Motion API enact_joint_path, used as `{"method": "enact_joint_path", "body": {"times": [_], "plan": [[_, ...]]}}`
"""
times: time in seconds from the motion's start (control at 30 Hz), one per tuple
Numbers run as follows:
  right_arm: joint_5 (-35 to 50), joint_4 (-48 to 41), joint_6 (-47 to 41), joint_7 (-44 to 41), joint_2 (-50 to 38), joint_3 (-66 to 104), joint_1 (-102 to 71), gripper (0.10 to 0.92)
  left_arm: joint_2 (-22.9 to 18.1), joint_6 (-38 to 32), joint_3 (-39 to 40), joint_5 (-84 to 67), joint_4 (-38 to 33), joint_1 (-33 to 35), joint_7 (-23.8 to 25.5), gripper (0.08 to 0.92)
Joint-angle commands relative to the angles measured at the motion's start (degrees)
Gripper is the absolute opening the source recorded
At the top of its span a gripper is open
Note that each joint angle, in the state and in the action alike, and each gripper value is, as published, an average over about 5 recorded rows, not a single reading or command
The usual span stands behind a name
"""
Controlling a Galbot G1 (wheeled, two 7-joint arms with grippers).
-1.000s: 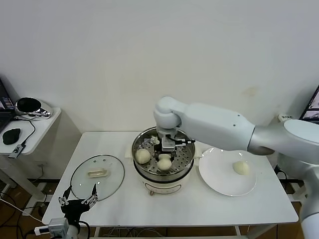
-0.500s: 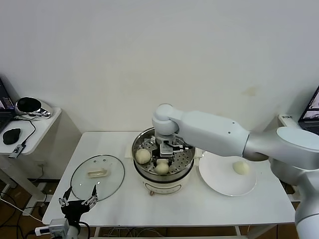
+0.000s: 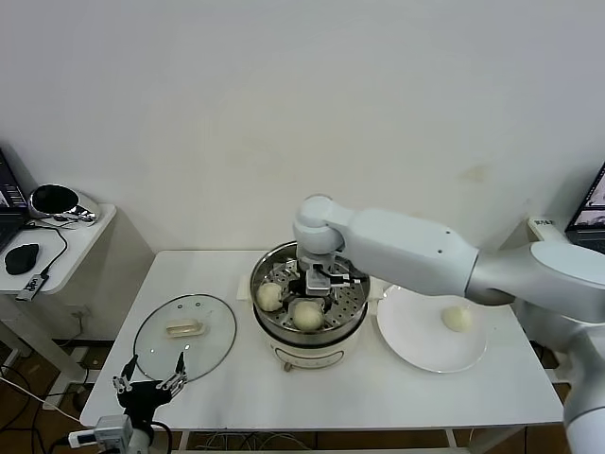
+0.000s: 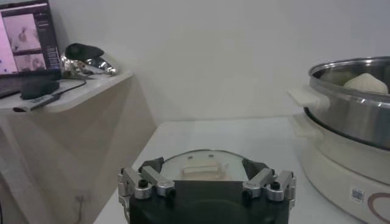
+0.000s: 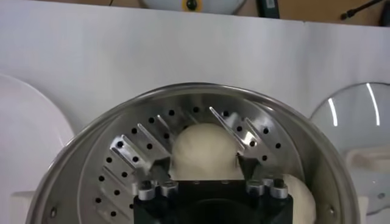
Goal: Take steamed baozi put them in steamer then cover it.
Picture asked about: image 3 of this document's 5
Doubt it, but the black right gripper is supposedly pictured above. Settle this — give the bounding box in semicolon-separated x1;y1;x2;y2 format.
283;279;338;318

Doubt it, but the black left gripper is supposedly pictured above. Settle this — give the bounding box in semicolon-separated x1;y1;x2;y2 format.
112;352;189;421

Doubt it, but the white steamed baozi bun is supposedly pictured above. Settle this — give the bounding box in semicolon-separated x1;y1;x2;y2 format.
256;283;285;312
441;306;474;333
293;302;325;332

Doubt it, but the round glass pot lid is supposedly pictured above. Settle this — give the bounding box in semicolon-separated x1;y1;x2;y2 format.
133;293;237;384

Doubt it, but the steel perforated steamer basket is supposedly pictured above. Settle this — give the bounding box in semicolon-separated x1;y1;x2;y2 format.
249;239;372;346

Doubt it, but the cream electric cooker base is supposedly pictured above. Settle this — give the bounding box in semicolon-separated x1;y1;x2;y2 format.
235;273;384;375

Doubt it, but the white rectangular work table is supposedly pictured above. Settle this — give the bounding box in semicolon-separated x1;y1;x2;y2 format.
78;249;568;454

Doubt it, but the large white round plate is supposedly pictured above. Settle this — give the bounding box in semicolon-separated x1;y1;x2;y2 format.
376;283;488;375

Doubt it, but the grey usb hub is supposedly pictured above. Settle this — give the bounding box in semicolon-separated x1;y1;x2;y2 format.
15;275;49;303

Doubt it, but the black computer mouse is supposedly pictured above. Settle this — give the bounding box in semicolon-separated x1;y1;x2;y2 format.
4;243;42;276

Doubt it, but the black silver headset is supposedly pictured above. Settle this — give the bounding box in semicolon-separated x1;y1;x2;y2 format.
27;184;103;231

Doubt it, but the black open laptop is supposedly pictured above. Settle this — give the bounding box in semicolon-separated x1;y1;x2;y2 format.
564;160;605;237
0;148;30;254

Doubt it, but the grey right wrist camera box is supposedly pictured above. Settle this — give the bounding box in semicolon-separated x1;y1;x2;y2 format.
304;269;332;295

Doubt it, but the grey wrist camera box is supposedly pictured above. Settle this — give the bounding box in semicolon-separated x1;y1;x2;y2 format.
304;269;332;295
94;414;133;444

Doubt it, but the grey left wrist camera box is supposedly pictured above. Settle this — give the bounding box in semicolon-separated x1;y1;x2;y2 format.
94;414;133;444

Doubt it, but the thin black desk cable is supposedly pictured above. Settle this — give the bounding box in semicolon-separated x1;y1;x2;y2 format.
21;221;68;280

